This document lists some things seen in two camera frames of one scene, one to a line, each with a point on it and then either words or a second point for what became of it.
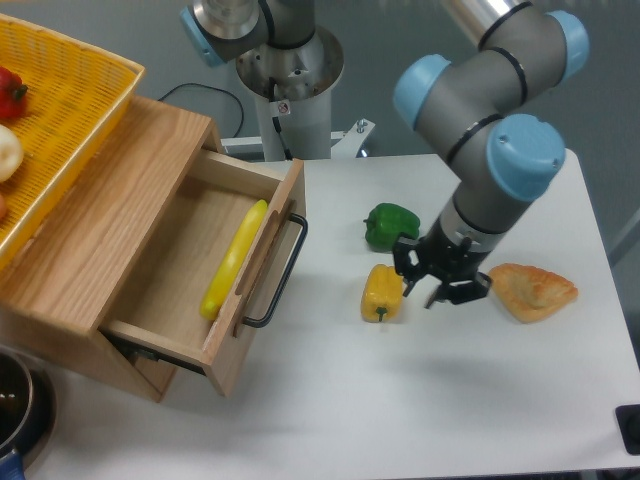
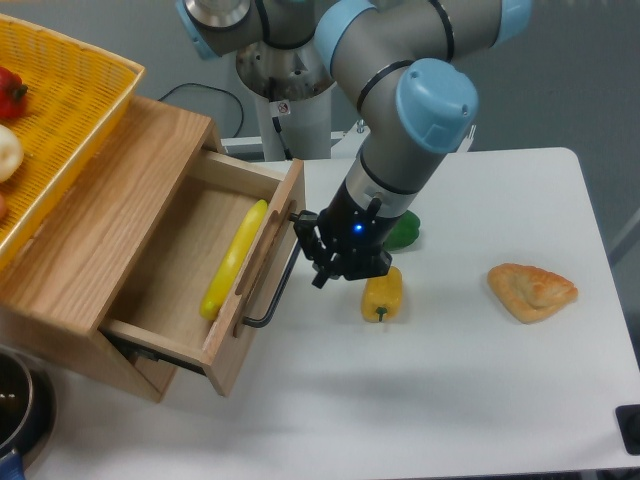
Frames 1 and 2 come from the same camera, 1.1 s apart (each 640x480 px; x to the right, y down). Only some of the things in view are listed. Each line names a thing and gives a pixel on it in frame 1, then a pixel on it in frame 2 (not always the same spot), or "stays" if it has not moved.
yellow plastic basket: x=76 y=96 stays
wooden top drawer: x=214 y=261 stays
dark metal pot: x=28 y=407 stays
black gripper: x=436 y=253 → x=354 y=230
